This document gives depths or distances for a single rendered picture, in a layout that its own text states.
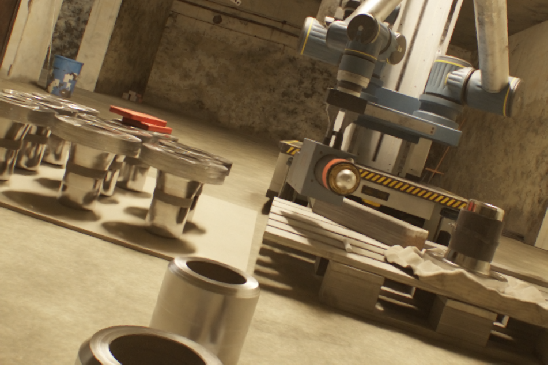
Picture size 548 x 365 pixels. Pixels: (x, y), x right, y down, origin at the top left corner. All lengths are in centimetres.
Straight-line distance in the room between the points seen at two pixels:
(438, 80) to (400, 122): 30
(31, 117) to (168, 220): 49
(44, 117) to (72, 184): 22
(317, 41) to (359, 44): 126
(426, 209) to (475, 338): 122
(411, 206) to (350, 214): 70
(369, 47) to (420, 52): 170
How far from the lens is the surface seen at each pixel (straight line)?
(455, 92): 325
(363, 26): 197
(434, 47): 358
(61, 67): 657
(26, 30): 683
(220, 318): 70
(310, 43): 320
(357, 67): 194
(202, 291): 69
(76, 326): 113
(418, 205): 292
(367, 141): 358
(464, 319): 179
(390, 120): 317
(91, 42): 983
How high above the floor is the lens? 44
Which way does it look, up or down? 2 degrees down
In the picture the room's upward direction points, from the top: 18 degrees clockwise
